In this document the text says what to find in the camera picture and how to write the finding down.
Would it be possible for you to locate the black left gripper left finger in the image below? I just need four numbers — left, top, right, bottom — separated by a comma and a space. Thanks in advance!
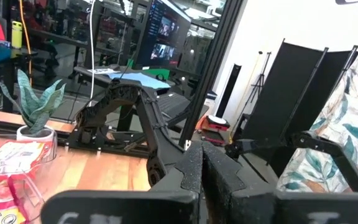
40, 141, 204, 224

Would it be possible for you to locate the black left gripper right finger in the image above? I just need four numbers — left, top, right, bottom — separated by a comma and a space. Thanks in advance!
202, 141, 358, 224

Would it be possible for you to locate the orange Maruchan ramen packet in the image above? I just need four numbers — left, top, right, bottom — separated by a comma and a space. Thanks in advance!
0, 139, 54, 175

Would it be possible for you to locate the black keyboard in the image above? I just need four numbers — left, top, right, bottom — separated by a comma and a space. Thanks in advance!
155, 92, 209, 121

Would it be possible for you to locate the red and white box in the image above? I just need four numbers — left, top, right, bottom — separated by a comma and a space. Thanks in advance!
202, 114, 231, 146

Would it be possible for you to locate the blue desk pad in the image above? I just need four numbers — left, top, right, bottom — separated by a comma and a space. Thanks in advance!
106, 72, 171, 90

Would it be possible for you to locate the black tower speaker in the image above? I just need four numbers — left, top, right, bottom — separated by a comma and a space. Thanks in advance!
215, 63, 242, 119

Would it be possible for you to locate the black metal strut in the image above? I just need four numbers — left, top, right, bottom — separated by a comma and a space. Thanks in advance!
225, 132, 358, 192

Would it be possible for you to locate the black folding screen panel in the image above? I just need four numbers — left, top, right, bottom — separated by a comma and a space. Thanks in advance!
242, 39, 358, 147

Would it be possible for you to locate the black tripod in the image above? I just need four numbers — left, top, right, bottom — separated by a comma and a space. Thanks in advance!
239, 51, 273, 125

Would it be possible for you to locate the black computer monitor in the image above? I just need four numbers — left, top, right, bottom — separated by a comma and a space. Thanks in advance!
135, 0, 192, 70

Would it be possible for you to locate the floral patterned fabric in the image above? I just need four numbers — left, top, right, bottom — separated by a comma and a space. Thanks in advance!
277, 55, 358, 194

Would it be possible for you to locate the snake plant in white pot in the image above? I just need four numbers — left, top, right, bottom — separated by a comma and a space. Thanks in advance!
0, 68, 67, 156

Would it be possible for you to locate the yellow-green bottle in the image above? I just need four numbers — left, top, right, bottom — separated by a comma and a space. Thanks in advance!
11, 21, 24, 50

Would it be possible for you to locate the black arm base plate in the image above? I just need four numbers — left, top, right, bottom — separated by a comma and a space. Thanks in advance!
64, 126, 151, 157

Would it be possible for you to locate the black aluminium rig frame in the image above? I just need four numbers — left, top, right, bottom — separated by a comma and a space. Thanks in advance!
0, 0, 245, 158

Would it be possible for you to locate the white cable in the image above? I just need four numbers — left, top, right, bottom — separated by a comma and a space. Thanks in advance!
88, 0, 96, 108

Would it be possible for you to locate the thin yellow cable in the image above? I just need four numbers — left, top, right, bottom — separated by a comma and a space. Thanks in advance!
19, 0, 33, 86

